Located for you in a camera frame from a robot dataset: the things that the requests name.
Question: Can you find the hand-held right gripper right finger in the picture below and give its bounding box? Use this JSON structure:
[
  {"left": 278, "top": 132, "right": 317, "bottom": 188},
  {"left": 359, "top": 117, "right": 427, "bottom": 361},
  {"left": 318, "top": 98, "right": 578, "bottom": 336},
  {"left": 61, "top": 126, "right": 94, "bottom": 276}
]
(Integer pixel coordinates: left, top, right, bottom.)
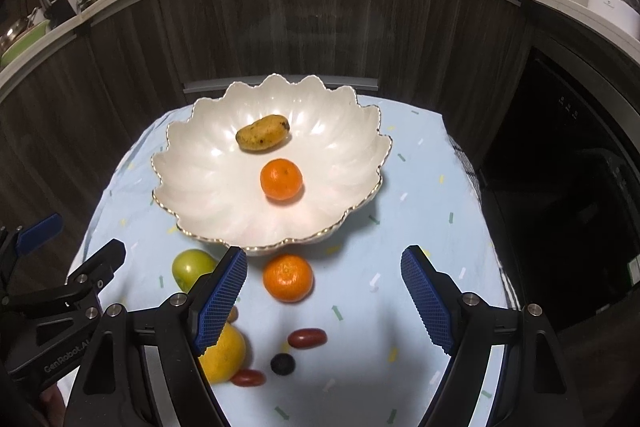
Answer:
[{"left": 400, "top": 245, "right": 586, "bottom": 427}]

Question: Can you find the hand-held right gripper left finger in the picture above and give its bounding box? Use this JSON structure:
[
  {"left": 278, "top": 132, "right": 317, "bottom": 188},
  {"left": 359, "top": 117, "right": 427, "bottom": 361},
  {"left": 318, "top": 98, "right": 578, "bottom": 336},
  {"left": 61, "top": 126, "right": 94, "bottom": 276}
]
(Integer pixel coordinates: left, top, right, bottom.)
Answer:
[{"left": 62, "top": 246, "right": 249, "bottom": 427}]

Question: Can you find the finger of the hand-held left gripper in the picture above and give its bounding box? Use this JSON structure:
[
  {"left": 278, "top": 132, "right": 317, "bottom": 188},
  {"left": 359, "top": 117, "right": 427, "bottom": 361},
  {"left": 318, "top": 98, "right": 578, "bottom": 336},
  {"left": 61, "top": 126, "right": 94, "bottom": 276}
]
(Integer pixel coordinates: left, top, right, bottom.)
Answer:
[
  {"left": 0, "top": 238, "right": 127, "bottom": 323},
  {"left": 0, "top": 213, "right": 64, "bottom": 268}
]

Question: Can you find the yellow lemon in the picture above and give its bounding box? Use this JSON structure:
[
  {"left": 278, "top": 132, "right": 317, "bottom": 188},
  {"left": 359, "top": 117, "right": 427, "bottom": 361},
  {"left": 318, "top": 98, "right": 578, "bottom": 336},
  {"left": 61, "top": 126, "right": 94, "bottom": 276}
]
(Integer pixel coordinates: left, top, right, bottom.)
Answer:
[{"left": 197, "top": 322, "right": 247, "bottom": 384}]

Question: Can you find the green apple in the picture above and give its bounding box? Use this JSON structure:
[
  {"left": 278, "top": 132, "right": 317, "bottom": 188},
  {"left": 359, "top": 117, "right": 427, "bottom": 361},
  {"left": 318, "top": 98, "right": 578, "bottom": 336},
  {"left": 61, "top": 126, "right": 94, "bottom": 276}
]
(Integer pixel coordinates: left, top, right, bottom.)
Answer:
[{"left": 172, "top": 249, "right": 221, "bottom": 294}]

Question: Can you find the orange tangerine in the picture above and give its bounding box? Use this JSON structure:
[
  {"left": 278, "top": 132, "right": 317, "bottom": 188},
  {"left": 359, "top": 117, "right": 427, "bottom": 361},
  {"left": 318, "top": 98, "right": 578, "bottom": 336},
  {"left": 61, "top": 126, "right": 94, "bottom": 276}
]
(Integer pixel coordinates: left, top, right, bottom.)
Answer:
[
  {"left": 262, "top": 254, "right": 315, "bottom": 304},
  {"left": 259, "top": 158, "right": 304, "bottom": 202}
]

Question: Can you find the dark purple grape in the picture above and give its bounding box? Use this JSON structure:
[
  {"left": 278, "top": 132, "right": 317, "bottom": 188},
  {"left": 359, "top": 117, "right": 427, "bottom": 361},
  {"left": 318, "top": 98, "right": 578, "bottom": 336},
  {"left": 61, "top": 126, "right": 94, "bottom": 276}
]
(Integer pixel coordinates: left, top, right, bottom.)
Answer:
[{"left": 270, "top": 353, "right": 296, "bottom": 376}]

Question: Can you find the red date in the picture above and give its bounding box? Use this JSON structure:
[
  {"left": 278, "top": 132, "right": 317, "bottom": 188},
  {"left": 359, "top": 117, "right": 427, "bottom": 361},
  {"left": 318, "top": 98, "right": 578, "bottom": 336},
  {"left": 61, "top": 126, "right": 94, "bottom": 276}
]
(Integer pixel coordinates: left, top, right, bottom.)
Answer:
[
  {"left": 287, "top": 328, "right": 328, "bottom": 349},
  {"left": 230, "top": 369, "right": 266, "bottom": 387}
]

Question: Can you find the white scalloped bowl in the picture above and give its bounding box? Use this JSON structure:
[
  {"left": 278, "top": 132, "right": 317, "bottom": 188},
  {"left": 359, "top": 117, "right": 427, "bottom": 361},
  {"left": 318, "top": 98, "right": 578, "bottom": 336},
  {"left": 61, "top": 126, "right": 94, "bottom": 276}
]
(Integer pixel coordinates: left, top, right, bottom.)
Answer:
[{"left": 151, "top": 73, "right": 394, "bottom": 256}]

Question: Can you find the light blue patterned tablecloth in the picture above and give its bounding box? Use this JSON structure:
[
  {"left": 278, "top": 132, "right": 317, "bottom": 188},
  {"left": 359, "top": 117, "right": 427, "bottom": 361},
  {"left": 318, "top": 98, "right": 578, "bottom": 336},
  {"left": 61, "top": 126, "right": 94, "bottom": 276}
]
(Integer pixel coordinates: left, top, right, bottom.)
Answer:
[{"left": 60, "top": 94, "right": 516, "bottom": 427}]

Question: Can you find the brown potato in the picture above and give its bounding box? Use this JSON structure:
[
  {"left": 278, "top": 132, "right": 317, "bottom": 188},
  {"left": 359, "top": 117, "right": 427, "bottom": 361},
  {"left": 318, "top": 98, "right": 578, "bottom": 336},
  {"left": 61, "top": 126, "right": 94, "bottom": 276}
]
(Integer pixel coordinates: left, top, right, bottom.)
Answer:
[{"left": 235, "top": 115, "right": 291, "bottom": 152}]

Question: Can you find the black built-in oven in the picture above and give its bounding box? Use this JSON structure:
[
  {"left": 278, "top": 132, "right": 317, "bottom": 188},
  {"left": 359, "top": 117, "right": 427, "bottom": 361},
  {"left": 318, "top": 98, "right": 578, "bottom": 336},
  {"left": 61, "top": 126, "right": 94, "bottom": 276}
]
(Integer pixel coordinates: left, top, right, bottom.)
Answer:
[{"left": 480, "top": 47, "right": 640, "bottom": 333}]

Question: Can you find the green bowl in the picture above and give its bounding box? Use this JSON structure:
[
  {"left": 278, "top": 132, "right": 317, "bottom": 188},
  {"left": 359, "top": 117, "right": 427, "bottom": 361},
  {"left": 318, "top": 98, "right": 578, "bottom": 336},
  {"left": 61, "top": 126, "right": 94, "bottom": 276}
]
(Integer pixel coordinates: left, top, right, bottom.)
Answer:
[{"left": 0, "top": 19, "right": 53, "bottom": 68}]

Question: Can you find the black knife block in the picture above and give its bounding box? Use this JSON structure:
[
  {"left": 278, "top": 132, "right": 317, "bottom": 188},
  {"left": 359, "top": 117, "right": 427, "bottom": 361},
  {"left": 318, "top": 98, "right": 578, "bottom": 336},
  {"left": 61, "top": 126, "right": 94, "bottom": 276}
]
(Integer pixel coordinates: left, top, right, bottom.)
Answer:
[{"left": 47, "top": 0, "right": 81, "bottom": 25}]

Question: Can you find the dark wood kitchen cabinet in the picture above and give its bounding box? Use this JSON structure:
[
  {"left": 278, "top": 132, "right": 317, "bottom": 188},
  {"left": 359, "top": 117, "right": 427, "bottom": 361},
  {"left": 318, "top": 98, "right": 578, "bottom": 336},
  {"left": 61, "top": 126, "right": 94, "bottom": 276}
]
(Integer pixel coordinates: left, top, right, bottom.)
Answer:
[{"left": 0, "top": 0, "right": 533, "bottom": 258}]

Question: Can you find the white box appliance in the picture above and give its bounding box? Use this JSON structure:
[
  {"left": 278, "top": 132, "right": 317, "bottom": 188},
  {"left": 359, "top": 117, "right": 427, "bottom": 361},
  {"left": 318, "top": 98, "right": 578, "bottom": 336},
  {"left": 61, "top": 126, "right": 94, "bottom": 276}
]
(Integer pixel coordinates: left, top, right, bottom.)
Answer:
[{"left": 587, "top": 0, "right": 640, "bottom": 32}]

